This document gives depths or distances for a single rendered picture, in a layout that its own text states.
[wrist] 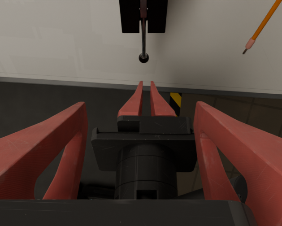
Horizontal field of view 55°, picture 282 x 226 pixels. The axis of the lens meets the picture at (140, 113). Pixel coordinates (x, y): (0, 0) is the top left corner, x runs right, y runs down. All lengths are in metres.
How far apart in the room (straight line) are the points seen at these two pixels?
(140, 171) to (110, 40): 0.23
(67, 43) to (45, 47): 0.04
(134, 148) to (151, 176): 0.03
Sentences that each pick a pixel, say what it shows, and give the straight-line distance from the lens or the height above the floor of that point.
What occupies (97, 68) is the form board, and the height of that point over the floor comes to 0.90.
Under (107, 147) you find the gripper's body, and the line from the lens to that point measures 0.26.
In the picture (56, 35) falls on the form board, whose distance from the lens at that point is 0.42.
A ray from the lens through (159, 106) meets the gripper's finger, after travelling 0.27.
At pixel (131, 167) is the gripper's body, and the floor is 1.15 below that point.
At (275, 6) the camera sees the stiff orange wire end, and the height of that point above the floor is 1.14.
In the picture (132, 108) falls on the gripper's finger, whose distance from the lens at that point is 0.27.
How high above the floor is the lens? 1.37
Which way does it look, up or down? 76 degrees down
